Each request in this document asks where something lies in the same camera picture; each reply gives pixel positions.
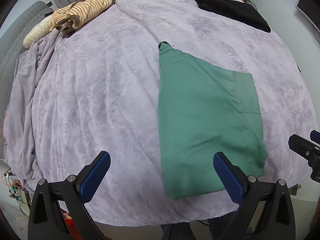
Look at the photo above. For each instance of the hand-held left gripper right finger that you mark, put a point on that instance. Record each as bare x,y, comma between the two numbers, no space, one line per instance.
228,177

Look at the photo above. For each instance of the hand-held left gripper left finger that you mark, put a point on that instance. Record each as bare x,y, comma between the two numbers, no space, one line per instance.
96,177

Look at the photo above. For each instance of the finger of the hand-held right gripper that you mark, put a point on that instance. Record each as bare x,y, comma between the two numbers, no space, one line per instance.
315,136
300,145

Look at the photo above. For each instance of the green work jacket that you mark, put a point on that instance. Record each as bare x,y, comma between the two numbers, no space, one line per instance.
205,120

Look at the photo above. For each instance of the red box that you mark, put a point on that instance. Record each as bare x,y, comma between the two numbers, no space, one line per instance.
68,222

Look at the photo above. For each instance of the purple fleece blanket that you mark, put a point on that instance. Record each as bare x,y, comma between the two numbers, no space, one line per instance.
100,92

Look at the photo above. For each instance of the flat monitor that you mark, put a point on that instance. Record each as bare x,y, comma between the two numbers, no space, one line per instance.
310,7

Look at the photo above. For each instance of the black folded garment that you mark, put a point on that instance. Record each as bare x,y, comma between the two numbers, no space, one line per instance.
232,7

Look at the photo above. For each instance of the cream pillow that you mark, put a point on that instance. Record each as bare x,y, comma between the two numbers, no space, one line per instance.
37,32

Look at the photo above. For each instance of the beige striped cloth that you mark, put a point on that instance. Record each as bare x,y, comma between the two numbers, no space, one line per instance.
82,10

